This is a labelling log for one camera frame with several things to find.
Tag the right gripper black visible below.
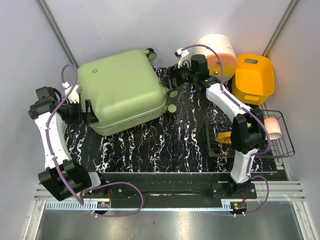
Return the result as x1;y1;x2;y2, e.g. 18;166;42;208
159;58;198;90

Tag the green hard-shell suitcase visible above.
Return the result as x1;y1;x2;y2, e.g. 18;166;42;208
77;48;179;136

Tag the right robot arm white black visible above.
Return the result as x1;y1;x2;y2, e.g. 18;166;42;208
168;52;267;199

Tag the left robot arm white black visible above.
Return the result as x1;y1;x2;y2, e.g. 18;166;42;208
28;86;108;201

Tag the white cylindrical drawer cabinet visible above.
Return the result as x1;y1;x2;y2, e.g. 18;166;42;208
194;34;238;83

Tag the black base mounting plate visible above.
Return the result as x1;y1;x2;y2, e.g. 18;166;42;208
84;172;257;200

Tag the orange plastic basket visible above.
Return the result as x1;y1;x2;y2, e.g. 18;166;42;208
231;53;275;106

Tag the yellow plate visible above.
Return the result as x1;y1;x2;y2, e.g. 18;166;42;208
215;131;232;144

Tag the pink white cup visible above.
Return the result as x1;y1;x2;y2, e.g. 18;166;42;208
264;117;282;140

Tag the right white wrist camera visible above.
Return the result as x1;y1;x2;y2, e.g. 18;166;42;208
174;48;190;68

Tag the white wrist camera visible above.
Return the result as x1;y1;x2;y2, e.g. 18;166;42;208
174;48;190;68
62;82;82;104

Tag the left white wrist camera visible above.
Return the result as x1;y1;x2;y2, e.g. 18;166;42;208
62;82;82;104

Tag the black wire rack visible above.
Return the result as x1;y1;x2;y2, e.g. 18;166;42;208
205;108;296;159

